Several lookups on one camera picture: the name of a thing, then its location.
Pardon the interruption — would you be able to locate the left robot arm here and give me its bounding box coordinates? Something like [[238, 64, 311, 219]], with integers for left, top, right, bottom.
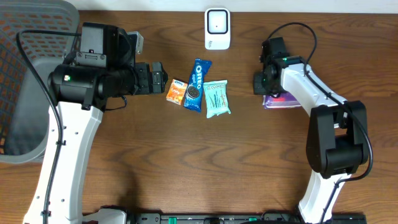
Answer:
[[24, 22, 168, 223]]

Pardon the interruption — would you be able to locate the white barcode scanner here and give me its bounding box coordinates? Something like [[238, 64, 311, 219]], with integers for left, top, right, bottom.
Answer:
[[205, 7, 231, 50]]

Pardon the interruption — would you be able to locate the orange tissue pack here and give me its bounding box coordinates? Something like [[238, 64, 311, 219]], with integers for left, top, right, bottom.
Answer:
[[166, 79, 188, 105]]

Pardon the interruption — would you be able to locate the red purple pad pack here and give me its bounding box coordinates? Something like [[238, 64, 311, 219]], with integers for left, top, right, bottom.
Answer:
[[262, 93, 301, 110]]

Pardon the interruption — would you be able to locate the grey plastic mesh basket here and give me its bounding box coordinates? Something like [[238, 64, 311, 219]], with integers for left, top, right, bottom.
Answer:
[[1, 1, 80, 164]]

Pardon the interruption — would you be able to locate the mint green wipes pack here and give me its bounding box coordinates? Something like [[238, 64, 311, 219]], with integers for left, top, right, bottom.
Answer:
[[203, 80, 231, 118]]

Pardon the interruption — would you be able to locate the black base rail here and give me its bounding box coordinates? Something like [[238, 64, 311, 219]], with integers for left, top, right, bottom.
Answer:
[[82, 212, 368, 224]]

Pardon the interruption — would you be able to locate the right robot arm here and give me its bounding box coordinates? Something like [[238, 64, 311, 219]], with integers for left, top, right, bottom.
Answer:
[[253, 37, 369, 223]]

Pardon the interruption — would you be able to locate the blue Oreo cookie pack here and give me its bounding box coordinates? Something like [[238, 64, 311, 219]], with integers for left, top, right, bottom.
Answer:
[[183, 58, 212, 113]]

